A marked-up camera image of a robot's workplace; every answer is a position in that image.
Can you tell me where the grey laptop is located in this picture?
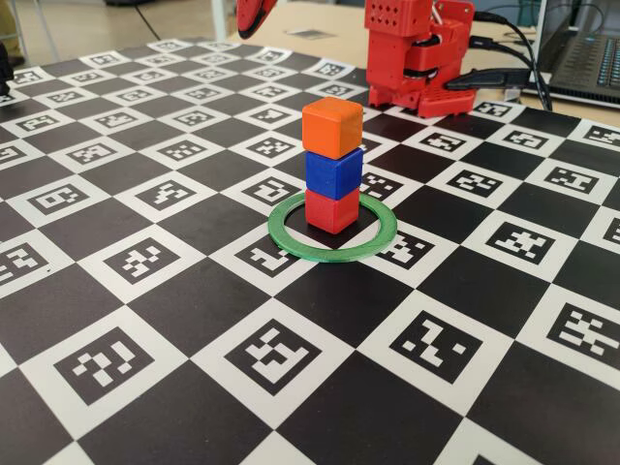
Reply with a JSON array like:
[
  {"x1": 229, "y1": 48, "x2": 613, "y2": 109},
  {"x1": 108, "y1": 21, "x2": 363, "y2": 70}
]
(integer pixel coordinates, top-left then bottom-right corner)
[{"x1": 525, "y1": 0, "x2": 620, "y2": 107}]

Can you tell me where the black stand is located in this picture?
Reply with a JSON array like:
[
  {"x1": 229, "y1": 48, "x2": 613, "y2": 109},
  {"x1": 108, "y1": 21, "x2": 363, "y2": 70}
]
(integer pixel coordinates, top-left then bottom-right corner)
[{"x1": 0, "y1": 41, "x2": 16, "y2": 96}]

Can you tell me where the small grey flat card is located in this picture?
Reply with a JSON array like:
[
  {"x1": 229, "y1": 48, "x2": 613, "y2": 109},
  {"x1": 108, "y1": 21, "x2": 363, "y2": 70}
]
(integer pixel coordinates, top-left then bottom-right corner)
[{"x1": 284, "y1": 27, "x2": 331, "y2": 40}]

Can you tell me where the red cube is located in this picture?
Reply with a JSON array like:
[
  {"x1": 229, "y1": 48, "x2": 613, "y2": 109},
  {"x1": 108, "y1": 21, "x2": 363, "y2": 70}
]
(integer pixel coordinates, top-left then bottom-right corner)
[{"x1": 304, "y1": 187, "x2": 360, "y2": 234}]

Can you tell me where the red robot base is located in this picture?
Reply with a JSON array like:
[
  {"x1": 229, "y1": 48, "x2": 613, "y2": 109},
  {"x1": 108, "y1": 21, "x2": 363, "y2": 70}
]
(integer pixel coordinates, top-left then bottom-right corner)
[{"x1": 366, "y1": 77, "x2": 479, "y2": 120}]

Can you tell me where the green flat ring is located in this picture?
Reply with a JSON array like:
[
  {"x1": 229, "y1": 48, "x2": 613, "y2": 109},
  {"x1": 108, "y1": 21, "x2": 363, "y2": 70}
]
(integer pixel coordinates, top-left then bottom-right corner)
[{"x1": 267, "y1": 189, "x2": 398, "y2": 265}]

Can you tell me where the grey metal chair leg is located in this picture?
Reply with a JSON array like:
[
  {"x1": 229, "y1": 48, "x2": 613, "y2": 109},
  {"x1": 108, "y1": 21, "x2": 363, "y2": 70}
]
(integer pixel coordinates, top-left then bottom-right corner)
[
  {"x1": 9, "y1": 0, "x2": 31, "y2": 69},
  {"x1": 41, "y1": 0, "x2": 60, "y2": 49}
]

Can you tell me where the orange cube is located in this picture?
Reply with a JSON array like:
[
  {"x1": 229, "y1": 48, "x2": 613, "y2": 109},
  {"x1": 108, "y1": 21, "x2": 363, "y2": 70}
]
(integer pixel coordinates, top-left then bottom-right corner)
[{"x1": 301, "y1": 96, "x2": 364, "y2": 160}]

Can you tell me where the black cable with large plug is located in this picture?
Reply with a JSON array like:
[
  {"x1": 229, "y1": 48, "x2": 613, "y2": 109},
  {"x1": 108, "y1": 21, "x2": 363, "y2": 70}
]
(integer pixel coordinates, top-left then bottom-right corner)
[{"x1": 444, "y1": 67, "x2": 532, "y2": 93}]

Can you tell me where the white metal post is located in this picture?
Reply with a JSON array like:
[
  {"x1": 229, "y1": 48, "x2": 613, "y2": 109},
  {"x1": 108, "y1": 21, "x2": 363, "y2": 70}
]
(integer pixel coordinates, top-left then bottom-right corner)
[{"x1": 210, "y1": 0, "x2": 229, "y2": 43}]

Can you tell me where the black white marker checkerboard mat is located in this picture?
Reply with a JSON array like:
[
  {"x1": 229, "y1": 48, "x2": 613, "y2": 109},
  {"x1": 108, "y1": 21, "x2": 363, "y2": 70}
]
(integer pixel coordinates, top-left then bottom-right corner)
[{"x1": 0, "y1": 37, "x2": 620, "y2": 465}]

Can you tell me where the brown trouser leg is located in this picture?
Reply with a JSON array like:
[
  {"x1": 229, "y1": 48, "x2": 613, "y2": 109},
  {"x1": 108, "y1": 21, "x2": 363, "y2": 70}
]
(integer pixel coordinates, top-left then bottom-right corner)
[{"x1": 0, "y1": 0, "x2": 21, "y2": 47}]

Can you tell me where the blue cube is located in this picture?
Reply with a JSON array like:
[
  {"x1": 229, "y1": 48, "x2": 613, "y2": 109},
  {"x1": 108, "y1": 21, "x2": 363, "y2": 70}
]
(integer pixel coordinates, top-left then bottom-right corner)
[{"x1": 304, "y1": 146, "x2": 364, "y2": 201}]

